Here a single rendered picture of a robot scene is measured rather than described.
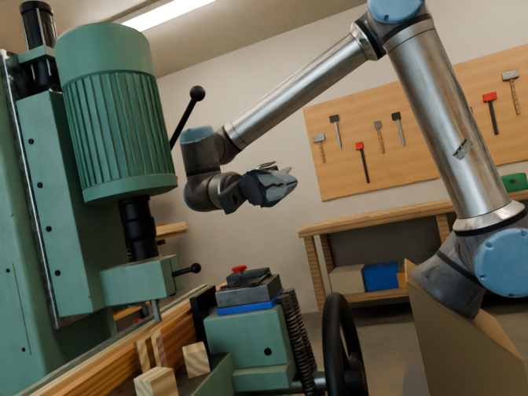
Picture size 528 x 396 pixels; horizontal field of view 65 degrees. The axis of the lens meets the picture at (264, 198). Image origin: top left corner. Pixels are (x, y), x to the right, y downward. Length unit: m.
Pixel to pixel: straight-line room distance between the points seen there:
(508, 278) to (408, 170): 2.96
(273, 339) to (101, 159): 0.43
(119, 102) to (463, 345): 0.95
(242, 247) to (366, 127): 1.71
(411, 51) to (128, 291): 0.75
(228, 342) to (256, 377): 0.07
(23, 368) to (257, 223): 3.49
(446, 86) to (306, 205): 3.18
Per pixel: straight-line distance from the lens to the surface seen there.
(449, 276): 1.18
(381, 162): 3.91
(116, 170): 0.77
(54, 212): 0.87
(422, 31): 1.00
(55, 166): 0.87
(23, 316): 0.90
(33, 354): 0.91
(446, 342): 1.18
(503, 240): 0.97
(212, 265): 4.53
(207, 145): 1.06
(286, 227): 4.14
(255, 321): 0.72
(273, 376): 0.72
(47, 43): 0.99
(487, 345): 1.19
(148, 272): 0.81
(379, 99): 3.96
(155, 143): 0.80
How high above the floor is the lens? 1.13
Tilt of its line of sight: 1 degrees up
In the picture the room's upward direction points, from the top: 12 degrees counter-clockwise
